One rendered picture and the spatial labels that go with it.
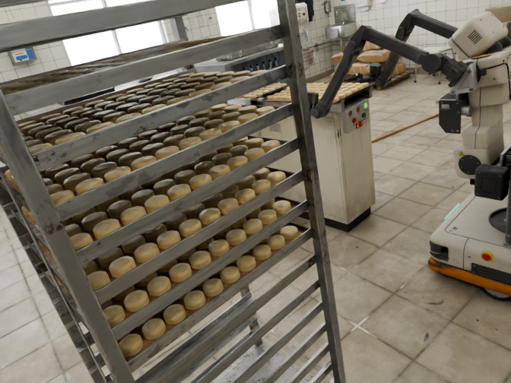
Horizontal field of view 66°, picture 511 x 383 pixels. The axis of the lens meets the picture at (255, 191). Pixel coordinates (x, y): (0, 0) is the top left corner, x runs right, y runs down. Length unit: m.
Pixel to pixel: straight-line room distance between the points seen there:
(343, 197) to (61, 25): 2.11
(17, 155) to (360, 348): 1.66
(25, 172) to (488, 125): 1.89
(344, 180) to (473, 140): 0.79
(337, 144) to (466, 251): 0.90
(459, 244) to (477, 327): 0.38
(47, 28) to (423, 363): 1.77
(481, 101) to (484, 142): 0.19
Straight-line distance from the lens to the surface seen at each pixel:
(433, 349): 2.00
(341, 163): 2.46
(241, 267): 1.04
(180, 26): 1.30
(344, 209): 2.61
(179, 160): 0.80
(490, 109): 2.10
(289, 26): 0.94
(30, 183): 0.67
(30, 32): 0.69
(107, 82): 0.72
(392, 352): 1.97
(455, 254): 2.19
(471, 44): 2.02
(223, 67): 2.65
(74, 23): 0.71
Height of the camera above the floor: 1.47
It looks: 25 degrees down
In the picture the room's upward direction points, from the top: 12 degrees counter-clockwise
